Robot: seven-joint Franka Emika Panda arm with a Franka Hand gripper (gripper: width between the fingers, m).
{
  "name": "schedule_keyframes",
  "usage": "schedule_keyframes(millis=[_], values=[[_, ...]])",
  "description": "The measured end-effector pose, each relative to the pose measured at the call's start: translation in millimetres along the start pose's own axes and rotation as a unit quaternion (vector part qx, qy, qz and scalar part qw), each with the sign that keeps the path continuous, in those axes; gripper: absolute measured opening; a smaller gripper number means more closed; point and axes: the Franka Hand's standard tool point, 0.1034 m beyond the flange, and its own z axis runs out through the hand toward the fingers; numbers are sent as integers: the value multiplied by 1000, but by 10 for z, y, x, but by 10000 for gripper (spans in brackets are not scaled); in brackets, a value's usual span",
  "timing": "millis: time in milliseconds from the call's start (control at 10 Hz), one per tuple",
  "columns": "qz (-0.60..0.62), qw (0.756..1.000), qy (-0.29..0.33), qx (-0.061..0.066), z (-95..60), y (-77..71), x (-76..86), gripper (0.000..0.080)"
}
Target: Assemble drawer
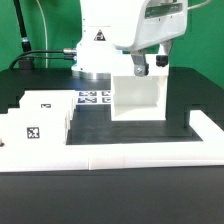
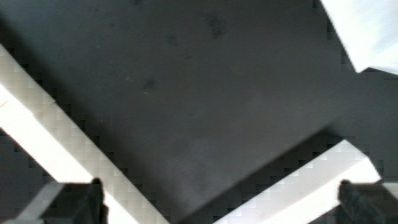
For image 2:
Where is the white obstacle fence wall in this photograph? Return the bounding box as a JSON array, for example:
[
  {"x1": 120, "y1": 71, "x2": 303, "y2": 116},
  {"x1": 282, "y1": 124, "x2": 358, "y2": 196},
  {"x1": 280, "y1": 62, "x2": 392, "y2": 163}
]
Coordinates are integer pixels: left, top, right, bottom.
[{"x1": 0, "y1": 45, "x2": 379, "y2": 224}]

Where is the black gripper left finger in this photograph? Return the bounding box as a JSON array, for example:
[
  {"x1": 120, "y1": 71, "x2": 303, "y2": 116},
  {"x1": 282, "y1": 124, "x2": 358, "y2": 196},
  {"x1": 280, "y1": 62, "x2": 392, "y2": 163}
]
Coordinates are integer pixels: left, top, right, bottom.
[{"x1": 15, "y1": 177, "x2": 109, "y2": 224}]

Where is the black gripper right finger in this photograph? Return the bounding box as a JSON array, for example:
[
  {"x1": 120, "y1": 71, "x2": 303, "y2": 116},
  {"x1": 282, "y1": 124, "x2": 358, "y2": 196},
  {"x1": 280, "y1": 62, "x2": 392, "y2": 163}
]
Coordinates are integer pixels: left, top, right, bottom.
[{"x1": 333, "y1": 179, "x2": 398, "y2": 224}]

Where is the white drawer cabinet box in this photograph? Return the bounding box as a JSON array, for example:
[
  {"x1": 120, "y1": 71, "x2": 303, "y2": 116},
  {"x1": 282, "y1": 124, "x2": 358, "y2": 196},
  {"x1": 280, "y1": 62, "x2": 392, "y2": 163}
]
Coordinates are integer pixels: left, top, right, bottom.
[{"x1": 319, "y1": 0, "x2": 398, "y2": 75}]

